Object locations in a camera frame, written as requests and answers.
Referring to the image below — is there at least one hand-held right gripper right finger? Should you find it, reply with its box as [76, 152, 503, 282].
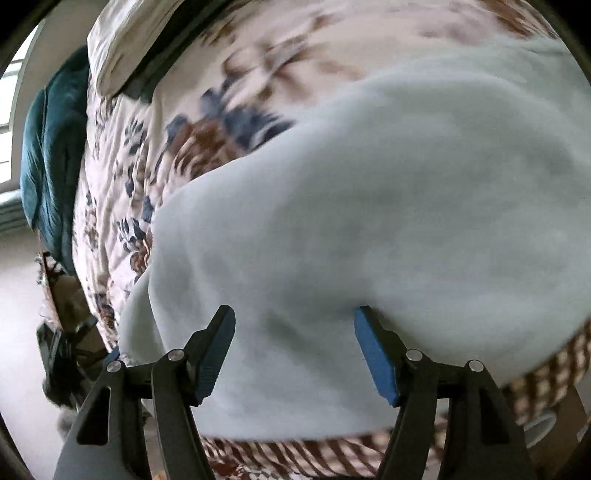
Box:
[353, 305, 529, 480]

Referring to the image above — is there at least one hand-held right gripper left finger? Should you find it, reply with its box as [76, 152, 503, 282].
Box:
[53, 305, 236, 480]

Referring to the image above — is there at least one light blue fleece cloth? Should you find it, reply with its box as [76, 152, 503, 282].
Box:
[119, 34, 591, 439]

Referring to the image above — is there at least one grey ribbed radiator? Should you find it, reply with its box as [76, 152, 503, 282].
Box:
[0, 191, 29, 234]

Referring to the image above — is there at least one teal blanket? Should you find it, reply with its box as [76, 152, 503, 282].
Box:
[21, 45, 90, 278]

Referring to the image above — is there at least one floral printed blanket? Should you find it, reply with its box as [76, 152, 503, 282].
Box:
[71, 0, 591, 478]

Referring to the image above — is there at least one window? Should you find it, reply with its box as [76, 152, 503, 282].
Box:
[0, 25, 44, 195]

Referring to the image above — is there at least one dark cloth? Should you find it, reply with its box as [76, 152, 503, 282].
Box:
[122, 0, 232, 100]

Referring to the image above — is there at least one white pillow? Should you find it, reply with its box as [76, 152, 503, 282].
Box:
[87, 0, 185, 97]

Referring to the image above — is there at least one wooden bed frame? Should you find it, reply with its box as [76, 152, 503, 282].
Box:
[34, 251, 109, 352]

